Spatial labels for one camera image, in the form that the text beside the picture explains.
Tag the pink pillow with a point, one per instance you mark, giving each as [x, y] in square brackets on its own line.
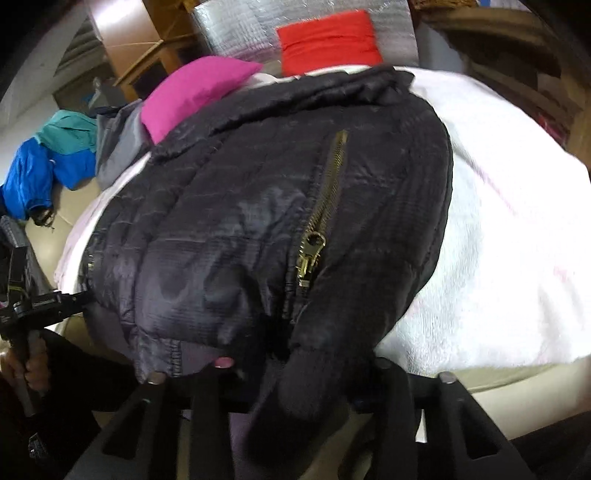
[194, 90]

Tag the black puffer jacket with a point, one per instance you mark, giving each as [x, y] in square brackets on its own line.
[231, 207]

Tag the blue jacket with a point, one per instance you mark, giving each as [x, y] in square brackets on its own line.
[32, 170]

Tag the teal jacket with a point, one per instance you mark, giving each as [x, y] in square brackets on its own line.
[69, 131]

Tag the person's left hand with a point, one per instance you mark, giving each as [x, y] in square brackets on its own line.
[39, 369]

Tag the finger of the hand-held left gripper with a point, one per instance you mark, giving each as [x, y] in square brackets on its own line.
[60, 304]

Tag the wooden column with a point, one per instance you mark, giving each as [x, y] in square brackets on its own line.
[124, 32]

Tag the wooden table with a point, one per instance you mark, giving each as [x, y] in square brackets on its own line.
[521, 50]

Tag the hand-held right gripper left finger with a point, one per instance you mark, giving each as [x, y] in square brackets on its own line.
[210, 406]

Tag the red pillow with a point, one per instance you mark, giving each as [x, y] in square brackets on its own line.
[328, 41]

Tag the silver foil insulation panel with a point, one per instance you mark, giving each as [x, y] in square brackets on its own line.
[235, 27]

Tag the white blanket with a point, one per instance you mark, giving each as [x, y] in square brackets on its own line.
[498, 230]

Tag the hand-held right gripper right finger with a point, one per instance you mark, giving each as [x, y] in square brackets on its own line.
[397, 401]

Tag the grey garment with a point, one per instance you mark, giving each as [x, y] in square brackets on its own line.
[120, 143]

